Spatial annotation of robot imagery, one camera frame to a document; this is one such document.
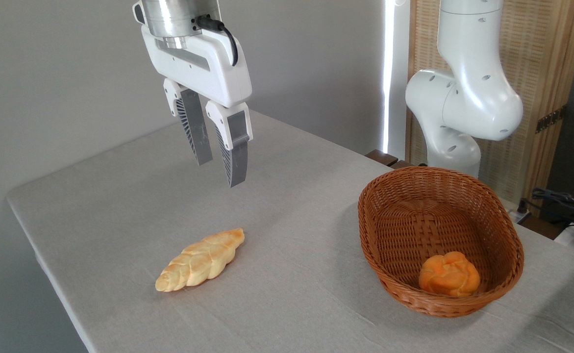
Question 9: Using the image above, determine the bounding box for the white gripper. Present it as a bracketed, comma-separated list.
[141, 25, 254, 188]

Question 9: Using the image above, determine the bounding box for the long braided bread loaf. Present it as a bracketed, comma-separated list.
[155, 227, 246, 293]

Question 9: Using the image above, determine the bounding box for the brown wicker oval basket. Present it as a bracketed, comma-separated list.
[358, 166, 525, 318]

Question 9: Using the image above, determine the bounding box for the round orange bread bun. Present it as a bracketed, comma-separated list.
[418, 251, 481, 298]

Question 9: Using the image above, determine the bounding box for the grey tablecloth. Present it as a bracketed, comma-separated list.
[6, 109, 574, 353]

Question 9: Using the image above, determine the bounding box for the dark brown wooden furniture piece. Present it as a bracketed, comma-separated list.
[365, 149, 413, 170]

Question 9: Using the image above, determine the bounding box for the white power strip with plug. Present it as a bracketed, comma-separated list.
[507, 198, 533, 225]

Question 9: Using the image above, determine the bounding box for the wooden bamboo folding screen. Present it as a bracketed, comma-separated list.
[407, 0, 574, 206]

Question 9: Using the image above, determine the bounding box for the black metal screen hinge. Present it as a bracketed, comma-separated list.
[535, 105, 567, 134]

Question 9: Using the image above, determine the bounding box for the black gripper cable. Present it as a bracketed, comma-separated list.
[194, 16, 239, 67]

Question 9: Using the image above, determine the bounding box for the black cable bundle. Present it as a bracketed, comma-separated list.
[531, 187, 574, 227]

